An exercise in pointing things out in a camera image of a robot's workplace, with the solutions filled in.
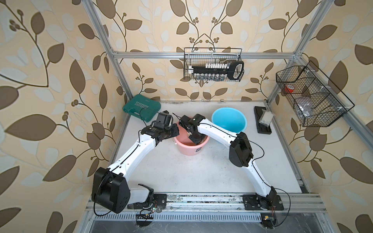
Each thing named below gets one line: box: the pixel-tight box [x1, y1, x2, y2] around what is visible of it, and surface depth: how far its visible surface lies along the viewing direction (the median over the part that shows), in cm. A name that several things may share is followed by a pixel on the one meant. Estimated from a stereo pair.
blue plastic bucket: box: [211, 107, 248, 134], surface depth 92 cm
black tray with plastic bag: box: [253, 106, 272, 135], surface depth 104 cm
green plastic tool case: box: [122, 94, 162, 123], surface depth 114 cm
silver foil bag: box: [297, 101, 315, 117], surface depth 74 cm
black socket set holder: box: [188, 61, 245, 81], surface depth 86 cm
